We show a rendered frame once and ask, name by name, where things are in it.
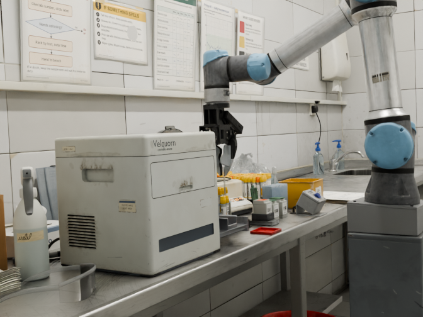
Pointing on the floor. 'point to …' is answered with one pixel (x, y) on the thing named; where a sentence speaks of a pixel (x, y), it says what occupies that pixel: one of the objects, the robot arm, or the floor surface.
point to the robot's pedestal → (385, 275)
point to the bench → (213, 264)
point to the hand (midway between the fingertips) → (223, 171)
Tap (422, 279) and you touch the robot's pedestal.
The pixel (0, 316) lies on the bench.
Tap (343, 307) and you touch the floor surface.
